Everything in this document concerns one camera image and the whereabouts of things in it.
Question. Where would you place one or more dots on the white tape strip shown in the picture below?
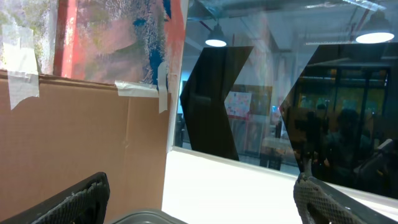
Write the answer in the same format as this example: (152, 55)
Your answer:
(20, 63)
(131, 89)

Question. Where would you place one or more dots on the grey plastic mesh basket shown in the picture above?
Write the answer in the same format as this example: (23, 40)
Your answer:
(149, 216)

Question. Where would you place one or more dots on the white tape strip right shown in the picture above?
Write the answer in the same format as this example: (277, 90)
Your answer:
(131, 89)

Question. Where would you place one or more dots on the white tape strip left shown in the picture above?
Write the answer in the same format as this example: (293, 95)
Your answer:
(20, 63)

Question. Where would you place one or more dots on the brown cardboard sheet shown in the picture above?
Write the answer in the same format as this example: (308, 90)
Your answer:
(74, 129)

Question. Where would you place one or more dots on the right pendant lamp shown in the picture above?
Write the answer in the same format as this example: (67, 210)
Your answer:
(377, 30)

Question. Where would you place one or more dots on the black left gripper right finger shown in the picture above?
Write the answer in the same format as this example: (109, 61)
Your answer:
(319, 203)

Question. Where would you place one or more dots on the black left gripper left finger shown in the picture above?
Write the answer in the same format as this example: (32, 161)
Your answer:
(84, 202)

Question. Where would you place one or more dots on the left pendant lamp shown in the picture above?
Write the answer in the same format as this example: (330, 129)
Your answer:
(216, 37)

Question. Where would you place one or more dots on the pendant lamp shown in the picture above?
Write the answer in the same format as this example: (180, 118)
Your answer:
(216, 37)
(377, 30)

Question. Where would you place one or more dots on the painted canvas panel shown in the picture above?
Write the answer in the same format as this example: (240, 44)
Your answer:
(101, 40)

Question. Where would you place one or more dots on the glass window pane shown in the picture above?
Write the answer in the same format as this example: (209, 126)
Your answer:
(293, 90)

